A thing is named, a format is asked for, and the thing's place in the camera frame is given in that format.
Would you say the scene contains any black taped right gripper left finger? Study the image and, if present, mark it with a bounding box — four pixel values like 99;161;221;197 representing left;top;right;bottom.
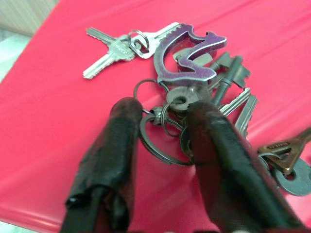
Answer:
60;97;143;233

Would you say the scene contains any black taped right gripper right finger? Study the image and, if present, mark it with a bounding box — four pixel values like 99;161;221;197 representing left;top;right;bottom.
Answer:
186;100;305;233

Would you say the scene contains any large dark key ring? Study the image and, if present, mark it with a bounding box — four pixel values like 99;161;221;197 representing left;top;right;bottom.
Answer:
139;114;195;166

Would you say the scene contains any silver house key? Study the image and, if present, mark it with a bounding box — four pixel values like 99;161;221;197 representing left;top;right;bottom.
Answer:
82;40;136;80
234;94;259;140
218;87;251;117
132;21;181;59
86;26;129;53

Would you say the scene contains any brass key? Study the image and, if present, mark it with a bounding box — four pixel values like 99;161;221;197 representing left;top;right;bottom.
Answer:
257;127;311;175

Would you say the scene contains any small silver split ring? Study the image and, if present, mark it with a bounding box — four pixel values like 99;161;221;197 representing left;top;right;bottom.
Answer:
127;29;150;54
159;103;187;137

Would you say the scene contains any thin dark key ring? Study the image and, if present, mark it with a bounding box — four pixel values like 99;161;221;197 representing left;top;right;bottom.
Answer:
133;79;170;115

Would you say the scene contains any dark round-head key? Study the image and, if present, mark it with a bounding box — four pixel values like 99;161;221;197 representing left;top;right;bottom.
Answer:
271;158;311;197

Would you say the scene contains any grey round-head key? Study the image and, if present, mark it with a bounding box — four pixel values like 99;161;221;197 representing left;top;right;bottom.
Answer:
166;86;212;111

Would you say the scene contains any dark old skeleton key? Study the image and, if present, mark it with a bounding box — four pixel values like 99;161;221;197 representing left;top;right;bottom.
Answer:
208;51;252;105

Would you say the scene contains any purple metal carabiner opener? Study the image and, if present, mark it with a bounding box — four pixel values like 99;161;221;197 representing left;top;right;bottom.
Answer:
153;23;228;86

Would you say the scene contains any red plastic table cover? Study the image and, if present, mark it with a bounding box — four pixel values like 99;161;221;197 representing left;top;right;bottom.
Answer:
0;0;311;232

